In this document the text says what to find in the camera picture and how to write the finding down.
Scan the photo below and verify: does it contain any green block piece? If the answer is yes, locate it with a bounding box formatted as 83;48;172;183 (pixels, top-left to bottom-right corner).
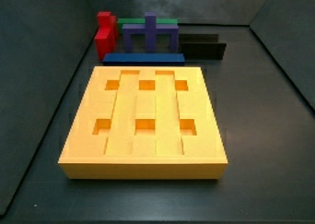
117;18;177;33

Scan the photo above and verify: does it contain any blue flat block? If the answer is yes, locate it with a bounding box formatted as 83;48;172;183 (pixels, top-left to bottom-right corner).
103;53;184;65

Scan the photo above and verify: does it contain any yellow slotted board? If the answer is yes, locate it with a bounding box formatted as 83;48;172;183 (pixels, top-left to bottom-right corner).
57;66;228;180

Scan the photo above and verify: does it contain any black angle bracket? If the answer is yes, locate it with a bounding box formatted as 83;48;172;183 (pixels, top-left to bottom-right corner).
179;34;227;60

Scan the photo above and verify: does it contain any red block piece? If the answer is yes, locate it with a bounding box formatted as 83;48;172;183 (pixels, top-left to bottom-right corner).
95;11;119;61

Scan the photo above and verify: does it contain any purple block piece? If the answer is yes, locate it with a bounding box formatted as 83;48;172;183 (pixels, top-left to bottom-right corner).
121;12;180;53

